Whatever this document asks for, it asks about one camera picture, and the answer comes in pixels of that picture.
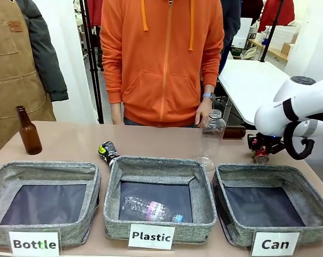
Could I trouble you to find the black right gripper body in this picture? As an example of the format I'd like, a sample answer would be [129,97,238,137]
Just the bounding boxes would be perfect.
[247,133,286,156]

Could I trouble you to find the red aluminium can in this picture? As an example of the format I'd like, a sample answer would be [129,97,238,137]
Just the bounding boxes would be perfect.
[253,150,271,165]

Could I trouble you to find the person's right forearm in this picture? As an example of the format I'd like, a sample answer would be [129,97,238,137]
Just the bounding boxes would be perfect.
[109,102,125,125]

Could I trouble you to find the grey fabric basket can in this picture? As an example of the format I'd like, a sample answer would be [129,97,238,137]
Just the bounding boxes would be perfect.
[212,163,323,247]

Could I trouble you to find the white label Can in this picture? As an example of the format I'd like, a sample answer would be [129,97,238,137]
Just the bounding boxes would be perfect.
[250,230,301,257]

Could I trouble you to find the grey fabric basket plastic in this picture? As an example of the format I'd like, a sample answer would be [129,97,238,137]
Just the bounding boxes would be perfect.
[103,155,218,245]

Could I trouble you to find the crushed black can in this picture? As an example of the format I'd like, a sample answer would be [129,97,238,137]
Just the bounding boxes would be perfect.
[98,140,121,169]

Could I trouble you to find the grey fabric basket bottle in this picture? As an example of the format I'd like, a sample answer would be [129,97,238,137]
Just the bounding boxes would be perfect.
[0,160,102,247]

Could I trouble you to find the person's left hand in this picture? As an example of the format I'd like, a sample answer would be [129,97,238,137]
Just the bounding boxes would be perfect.
[194,99,213,127]

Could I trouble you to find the lying brown glass bottle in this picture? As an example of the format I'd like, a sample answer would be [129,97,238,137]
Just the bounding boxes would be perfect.
[222,125,247,140]

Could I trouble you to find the white background table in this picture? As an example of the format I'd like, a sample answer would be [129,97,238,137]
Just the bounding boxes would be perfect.
[217,58,291,126]

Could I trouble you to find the cardboard box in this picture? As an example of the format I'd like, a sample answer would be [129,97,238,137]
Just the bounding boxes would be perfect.
[280,34,297,55]

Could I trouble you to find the white box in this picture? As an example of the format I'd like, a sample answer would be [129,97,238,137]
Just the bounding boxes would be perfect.
[231,17,254,47]

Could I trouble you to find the black light stand pole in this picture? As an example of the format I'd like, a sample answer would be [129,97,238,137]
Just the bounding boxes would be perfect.
[259,0,285,63]

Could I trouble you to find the crushed clear plastic bottle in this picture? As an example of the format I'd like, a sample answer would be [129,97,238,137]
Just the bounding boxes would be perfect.
[121,194,184,222]

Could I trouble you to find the white label Plastic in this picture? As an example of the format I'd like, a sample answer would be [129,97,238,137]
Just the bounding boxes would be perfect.
[127,223,176,251]

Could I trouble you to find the person in orange hoodie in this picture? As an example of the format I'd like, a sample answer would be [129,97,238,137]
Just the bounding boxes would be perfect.
[99,0,226,128]

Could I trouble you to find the person in red jacket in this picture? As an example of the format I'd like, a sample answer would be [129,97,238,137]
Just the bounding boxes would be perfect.
[257,0,296,33]

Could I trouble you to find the black tripod stand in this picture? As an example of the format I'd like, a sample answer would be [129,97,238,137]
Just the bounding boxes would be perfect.
[79,0,105,125]

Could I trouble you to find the upright brown glass bottle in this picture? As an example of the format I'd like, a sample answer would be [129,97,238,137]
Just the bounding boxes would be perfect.
[16,105,43,155]

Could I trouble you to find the white label Bottle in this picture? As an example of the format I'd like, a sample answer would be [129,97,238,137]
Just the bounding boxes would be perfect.
[7,230,61,256]

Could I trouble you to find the person in brown apron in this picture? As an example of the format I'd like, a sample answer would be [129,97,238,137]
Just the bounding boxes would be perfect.
[0,0,69,156]

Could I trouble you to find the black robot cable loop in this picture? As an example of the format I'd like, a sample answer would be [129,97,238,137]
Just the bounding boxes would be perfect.
[283,120,315,161]

